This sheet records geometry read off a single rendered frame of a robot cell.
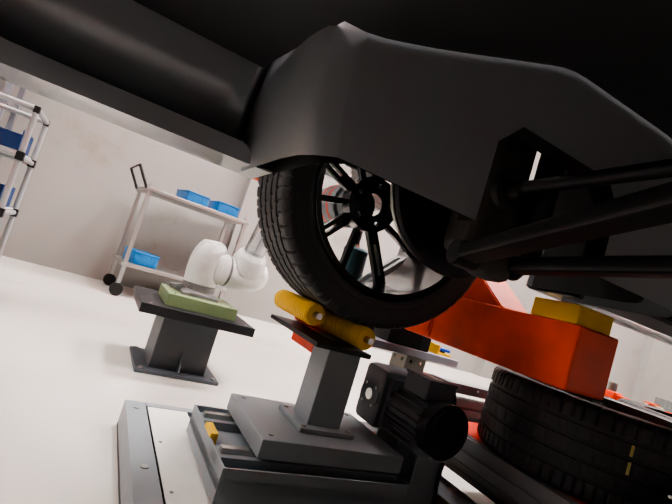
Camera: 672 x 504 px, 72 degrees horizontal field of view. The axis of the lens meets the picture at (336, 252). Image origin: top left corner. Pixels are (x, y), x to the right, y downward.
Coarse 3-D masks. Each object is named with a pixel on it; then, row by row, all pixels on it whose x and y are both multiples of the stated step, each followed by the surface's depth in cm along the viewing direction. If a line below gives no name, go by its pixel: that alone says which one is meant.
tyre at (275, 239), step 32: (288, 192) 104; (288, 224) 105; (288, 256) 109; (320, 256) 108; (320, 288) 109; (352, 288) 112; (448, 288) 126; (352, 320) 114; (384, 320) 117; (416, 320) 122
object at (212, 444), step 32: (192, 416) 125; (224, 416) 122; (192, 448) 116; (224, 448) 102; (224, 480) 95; (256, 480) 98; (288, 480) 102; (320, 480) 105; (352, 480) 109; (384, 480) 119
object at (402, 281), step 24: (336, 168) 130; (384, 192) 133; (336, 216) 132; (360, 216) 130; (384, 216) 134; (336, 264) 110; (408, 264) 143; (360, 288) 113; (384, 288) 129; (408, 288) 126; (432, 288) 123
